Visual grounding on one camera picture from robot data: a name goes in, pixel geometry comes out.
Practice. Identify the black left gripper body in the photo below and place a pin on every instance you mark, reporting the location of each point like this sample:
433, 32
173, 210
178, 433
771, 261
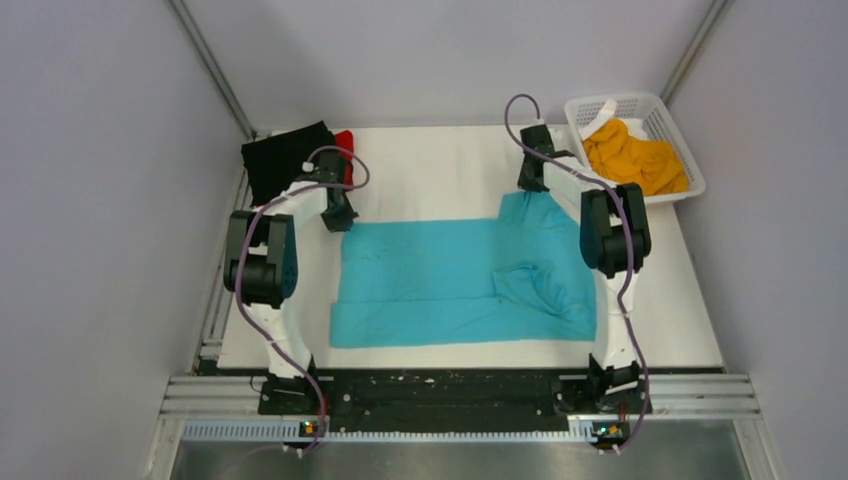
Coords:
343, 201

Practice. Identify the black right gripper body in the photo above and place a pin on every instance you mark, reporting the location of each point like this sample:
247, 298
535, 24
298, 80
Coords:
523, 181

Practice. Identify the cyan t-shirt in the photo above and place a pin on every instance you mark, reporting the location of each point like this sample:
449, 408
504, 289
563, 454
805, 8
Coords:
517, 276

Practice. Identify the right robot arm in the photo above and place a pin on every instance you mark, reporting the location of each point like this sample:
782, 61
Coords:
614, 241

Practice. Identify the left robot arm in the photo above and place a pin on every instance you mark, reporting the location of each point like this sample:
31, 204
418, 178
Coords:
262, 271

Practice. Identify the folded red t-shirt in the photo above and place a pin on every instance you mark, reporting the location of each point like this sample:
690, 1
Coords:
345, 141

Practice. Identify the folded black t-shirt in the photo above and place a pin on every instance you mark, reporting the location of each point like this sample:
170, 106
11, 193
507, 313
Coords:
273, 163

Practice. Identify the orange t-shirt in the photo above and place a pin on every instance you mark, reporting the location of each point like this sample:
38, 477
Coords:
652, 164

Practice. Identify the white cloth in basket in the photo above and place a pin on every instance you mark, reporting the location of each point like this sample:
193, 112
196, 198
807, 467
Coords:
608, 111

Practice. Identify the white plastic basket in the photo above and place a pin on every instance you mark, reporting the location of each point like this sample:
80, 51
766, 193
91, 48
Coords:
658, 124

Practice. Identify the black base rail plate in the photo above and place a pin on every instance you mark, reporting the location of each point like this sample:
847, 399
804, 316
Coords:
495, 400

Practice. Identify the left aluminium frame post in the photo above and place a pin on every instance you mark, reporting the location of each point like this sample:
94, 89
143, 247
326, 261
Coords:
202, 49

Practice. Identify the aluminium frame post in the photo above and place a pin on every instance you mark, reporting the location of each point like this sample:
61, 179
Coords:
202, 49
711, 20

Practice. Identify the white cable duct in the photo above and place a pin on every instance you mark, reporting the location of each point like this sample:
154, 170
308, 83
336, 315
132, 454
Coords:
277, 430

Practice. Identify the right aluminium frame post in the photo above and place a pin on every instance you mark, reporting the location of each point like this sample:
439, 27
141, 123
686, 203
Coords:
711, 20

